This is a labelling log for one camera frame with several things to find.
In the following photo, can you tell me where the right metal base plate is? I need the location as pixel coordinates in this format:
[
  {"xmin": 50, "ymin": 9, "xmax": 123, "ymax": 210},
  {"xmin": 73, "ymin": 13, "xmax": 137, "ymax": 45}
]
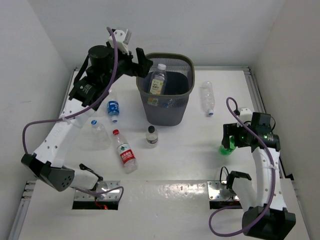
[{"xmin": 207, "ymin": 180, "xmax": 240, "ymax": 202}]

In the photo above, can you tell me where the red label water bottle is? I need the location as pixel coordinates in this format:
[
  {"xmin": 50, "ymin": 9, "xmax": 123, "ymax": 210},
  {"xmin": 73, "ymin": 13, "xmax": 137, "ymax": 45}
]
[{"xmin": 112, "ymin": 129, "xmax": 138, "ymax": 174}]

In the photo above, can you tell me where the small black cap bottle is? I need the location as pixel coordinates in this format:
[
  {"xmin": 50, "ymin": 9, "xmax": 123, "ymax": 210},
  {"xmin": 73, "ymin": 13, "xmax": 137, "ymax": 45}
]
[{"xmin": 145, "ymin": 125, "xmax": 159, "ymax": 148}]

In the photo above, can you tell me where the pineapple juice bottle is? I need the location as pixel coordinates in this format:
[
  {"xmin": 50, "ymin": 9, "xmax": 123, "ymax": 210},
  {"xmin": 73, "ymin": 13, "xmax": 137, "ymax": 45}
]
[{"xmin": 148, "ymin": 63, "xmax": 167, "ymax": 95}]

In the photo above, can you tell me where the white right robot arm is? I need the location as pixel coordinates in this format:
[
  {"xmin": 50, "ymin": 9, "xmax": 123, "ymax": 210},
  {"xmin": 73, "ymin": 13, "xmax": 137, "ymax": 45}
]
[{"xmin": 221, "ymin": 108, "xmax": 296, "ymax": 240}]

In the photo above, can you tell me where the clear bottle blue cap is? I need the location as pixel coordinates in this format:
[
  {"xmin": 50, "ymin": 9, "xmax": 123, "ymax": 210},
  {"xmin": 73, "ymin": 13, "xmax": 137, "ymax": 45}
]
[{"xmin": 90, "ymin": 119, "xmax": 111, "ymax": 151}]

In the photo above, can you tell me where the blue label bottle left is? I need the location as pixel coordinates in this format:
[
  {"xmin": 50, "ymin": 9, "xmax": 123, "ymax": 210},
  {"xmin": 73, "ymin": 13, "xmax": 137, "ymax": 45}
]
[{"xmin": 106, "ymin": 97, "xmax": 120, "ymax": 123}]

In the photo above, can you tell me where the grey mesh waste bin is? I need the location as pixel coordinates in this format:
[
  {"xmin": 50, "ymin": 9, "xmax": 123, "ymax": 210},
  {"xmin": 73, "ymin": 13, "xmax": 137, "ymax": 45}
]
[{"xmin": 136, "ymin": 52, "xmax": 195, "ymax": 126}]

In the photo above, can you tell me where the blue label water bottle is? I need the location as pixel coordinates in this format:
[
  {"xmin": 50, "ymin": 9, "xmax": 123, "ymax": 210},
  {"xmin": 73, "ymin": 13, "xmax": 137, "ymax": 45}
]
[{"xmin": 158, "ymin": 98, "xmax": 175, "ymax": 108}]

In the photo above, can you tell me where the metal base plate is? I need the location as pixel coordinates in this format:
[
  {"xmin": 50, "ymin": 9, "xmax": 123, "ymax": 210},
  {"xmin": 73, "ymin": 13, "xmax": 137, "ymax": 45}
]
[
  {"xmin": 207, "ymin": 180, "xmax": 240, "ymax": 202},
  {"xmin": 74, "ymin": 180, "xmax": 122, "ymax": 202}
]

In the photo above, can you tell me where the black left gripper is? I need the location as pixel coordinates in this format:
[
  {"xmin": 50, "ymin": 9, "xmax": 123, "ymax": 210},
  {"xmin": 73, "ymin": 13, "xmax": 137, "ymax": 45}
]
[{"xmin": 101, "ymin": 41, "xmax": 151, "ymax": 87}]

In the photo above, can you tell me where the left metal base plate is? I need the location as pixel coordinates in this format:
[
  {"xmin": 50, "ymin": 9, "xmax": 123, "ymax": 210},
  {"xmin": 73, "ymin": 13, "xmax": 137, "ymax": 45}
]
[{"xmin": 74, "ymin": 180, "xmax": 122, "ymax": 202}]

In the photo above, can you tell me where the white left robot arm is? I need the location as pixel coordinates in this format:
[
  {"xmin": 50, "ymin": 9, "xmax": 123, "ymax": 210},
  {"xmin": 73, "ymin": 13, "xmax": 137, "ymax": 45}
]
[{"xmin": 21, "ymin": 44, "xmax": 153, "ymax": 192}]

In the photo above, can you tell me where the clear crushed bottle right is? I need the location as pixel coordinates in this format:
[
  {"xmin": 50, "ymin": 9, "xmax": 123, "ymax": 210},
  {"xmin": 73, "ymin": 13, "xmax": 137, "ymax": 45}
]
[{"xmin": 200, "ymin": 81, "xmax": 215, "ymax": 117}]

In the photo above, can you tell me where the green soda bottle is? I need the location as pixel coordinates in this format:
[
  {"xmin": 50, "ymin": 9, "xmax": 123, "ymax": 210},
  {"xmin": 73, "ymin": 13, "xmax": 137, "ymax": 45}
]
[{"xmin": 219, "ymin": 136, "xmax": 236, "ymax": 156}]

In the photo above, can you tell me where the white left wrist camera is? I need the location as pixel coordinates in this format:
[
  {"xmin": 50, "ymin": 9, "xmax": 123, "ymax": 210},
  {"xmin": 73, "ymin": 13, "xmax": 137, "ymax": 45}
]
[{"xmin": 112, "ymin": 28, "xmax": 132, "ymax": 55}]

